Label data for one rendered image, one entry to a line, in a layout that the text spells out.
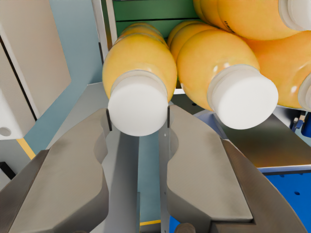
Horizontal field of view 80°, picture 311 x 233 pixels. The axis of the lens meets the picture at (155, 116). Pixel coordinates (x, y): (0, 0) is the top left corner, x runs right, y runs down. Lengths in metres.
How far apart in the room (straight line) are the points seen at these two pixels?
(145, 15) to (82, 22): 0.97
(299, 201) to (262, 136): 0.10
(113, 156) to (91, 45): 0.80
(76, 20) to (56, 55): 1.06
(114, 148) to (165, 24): 0.47
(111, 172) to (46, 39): 0.46
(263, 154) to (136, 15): 0.25
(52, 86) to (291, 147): 0.29
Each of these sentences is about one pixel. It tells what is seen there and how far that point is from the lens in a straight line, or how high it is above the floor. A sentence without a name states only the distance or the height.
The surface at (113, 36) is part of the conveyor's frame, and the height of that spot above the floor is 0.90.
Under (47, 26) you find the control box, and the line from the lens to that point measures 0.20.
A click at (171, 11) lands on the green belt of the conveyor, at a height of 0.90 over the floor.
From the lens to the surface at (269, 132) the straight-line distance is 0.32.
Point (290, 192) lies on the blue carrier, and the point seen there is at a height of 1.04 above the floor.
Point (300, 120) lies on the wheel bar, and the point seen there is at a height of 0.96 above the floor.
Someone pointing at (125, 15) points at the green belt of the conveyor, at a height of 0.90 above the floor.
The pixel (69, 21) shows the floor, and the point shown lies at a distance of 1.28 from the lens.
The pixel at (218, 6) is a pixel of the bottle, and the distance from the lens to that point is 0.20.
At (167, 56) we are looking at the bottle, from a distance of 0.16.
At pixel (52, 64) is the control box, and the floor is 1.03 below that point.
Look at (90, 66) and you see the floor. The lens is 1.30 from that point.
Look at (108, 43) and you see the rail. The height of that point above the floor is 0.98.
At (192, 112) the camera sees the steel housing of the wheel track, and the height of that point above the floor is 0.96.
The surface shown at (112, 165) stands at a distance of 0.61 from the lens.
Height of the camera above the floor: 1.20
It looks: 58 degrees down
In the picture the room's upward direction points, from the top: 175 degrees clockwise
